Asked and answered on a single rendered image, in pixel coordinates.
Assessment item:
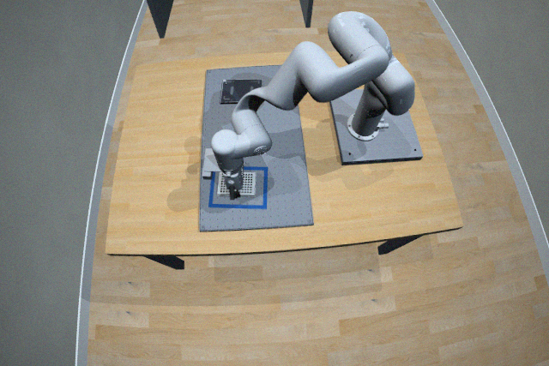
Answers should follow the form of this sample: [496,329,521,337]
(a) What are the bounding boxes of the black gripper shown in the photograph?
[223,165,244,200]

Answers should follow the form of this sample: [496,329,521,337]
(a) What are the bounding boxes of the blue tape outline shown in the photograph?
[208,166,268,209]

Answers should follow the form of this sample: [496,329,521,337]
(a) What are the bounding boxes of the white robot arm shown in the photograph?
[202,11,415,180]

